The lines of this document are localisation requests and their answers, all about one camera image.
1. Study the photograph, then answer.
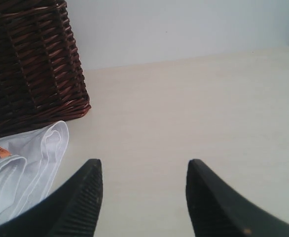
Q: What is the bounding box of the white t-shirt red lettering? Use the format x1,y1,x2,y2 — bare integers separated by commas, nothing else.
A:
0,121,69,225

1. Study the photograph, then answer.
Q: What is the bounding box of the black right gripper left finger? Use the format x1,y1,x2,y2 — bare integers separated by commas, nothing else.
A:
0,159,103,237

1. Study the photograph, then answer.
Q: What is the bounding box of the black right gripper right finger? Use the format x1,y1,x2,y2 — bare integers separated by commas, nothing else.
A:
185,159,289,237

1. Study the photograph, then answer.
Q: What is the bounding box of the dark brown wicker basket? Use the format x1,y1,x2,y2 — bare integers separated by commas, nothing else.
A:
0,0,91,137

